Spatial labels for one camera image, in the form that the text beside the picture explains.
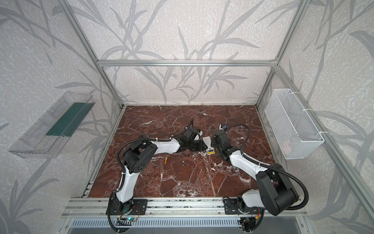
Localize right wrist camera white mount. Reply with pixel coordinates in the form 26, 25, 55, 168
219, 124, 228, 131

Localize white wire mesh basket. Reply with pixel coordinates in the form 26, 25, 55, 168
265, 89, 324, 160

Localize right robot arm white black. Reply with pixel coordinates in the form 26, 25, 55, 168
211, 129, 309, 216

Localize aluminium frame crossbar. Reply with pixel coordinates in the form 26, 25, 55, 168
97, 60, 276, 67

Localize left black corrugated cable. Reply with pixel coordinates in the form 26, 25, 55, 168
116, 118, 195, 176

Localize white remote control yellow buttons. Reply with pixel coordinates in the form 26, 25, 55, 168
203, 136, 215, 154

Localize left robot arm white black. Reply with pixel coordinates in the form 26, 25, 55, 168
106, 126, 207, 216

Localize right black corrugated cable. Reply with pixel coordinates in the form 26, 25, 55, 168
226, 124, 310, 211

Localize clear plastic wall bin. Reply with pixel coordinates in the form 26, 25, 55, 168
9, 91, 95, 159

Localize black corrugated cable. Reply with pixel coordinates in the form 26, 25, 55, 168
226, 124, 310, 211
116, 118, 195, 176

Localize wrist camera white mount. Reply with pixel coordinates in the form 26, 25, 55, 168
195, 131, 203, 140
219, 124, 228, 131

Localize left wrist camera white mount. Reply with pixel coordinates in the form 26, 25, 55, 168
195, 131, 203, 140

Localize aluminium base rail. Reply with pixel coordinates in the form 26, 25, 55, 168
60, 196, 308, 218

